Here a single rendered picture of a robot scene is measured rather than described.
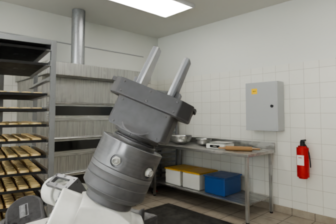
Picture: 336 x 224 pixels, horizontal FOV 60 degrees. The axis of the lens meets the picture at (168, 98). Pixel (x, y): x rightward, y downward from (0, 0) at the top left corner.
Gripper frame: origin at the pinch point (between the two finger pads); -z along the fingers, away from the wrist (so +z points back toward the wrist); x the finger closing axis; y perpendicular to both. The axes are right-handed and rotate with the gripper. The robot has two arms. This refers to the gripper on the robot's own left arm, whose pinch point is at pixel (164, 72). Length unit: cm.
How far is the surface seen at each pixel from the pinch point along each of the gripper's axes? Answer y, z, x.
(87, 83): 323, -12, 175
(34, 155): 119, 50, 82
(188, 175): 429, 54, 8
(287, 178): 400, -2, -121
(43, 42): 108, -12, 101
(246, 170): 350, 10, -60
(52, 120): 118, 27, 81
